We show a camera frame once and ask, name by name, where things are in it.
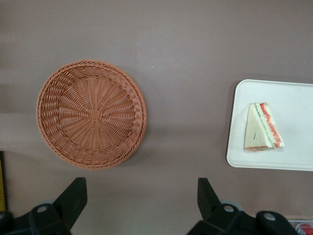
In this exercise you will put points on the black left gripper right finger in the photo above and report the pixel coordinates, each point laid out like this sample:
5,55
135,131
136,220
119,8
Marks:
210,208

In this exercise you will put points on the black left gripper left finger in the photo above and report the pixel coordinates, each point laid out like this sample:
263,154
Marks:
68,205

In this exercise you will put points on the triangle sandwich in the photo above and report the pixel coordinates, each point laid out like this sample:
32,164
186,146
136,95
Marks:
256,129

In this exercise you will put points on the round brown wicker basket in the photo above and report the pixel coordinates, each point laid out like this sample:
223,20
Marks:
73,137

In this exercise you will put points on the cream rectangular plastic tray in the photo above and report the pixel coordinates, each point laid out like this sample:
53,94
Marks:
293,98

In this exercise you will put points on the black food warmer yellow panel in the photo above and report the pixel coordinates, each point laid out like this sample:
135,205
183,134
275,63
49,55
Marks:
2,181

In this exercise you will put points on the clear acrylic can holder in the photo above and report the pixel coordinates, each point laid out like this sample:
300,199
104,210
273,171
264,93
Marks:
292,222

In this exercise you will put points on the red soda can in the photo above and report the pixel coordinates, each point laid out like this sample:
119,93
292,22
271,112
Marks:
306,228

